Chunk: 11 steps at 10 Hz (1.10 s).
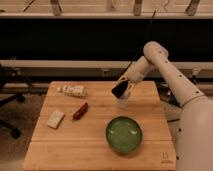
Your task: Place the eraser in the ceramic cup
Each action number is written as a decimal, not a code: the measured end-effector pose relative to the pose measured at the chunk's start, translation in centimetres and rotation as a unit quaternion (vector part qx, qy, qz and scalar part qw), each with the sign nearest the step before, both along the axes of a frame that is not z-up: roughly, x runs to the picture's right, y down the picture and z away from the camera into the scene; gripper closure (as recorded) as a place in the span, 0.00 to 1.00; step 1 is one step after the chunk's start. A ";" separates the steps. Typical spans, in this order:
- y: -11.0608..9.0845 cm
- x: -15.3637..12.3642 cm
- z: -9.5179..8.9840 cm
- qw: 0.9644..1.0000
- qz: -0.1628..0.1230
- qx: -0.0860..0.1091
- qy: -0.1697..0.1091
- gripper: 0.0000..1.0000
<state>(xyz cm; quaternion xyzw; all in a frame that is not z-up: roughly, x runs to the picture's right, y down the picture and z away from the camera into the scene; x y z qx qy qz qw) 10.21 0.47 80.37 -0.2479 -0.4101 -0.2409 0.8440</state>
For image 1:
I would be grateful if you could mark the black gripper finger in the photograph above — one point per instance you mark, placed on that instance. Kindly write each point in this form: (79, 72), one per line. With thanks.
(120, 89)

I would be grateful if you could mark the wooden cutting board table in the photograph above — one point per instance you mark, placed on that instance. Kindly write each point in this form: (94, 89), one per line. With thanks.
(80, 145)

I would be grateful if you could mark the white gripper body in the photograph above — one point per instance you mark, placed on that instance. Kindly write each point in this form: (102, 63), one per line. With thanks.
(130, 84)

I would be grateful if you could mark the green ceramic bowl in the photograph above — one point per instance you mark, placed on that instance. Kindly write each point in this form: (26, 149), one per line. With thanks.
(123, 134)

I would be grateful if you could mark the clear glass cup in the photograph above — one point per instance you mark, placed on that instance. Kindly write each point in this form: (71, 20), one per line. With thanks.
(123, 100)

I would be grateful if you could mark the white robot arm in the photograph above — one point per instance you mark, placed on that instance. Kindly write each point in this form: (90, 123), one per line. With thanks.
(195, 138)

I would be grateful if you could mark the white tube with label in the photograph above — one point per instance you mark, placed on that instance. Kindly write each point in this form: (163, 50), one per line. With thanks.
(76, 91)

